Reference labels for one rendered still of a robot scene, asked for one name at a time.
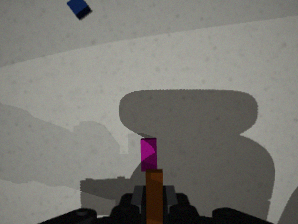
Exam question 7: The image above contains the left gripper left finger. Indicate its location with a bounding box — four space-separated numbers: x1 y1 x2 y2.
38 185 146 224

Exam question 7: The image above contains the orange rod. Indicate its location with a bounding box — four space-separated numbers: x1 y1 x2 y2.
146 169 163 224

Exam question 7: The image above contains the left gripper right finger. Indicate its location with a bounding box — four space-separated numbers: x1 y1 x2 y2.
163 185 274 224

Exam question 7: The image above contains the magenta rod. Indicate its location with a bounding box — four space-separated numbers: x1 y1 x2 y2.
141 138 157 171

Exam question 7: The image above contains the small dark blue cube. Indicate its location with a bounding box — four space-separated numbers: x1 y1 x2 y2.
67 0 91 20

